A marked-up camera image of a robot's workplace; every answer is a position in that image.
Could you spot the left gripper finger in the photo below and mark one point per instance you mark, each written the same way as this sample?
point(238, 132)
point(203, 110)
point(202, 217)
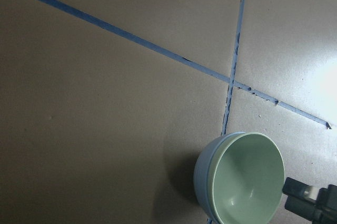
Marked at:
point(317, 205)

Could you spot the green bowl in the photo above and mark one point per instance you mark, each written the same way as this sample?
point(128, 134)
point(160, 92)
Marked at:
point(246, 177)

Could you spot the blue bowl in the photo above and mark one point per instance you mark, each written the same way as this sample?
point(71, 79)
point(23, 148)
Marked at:
point(202, 169)

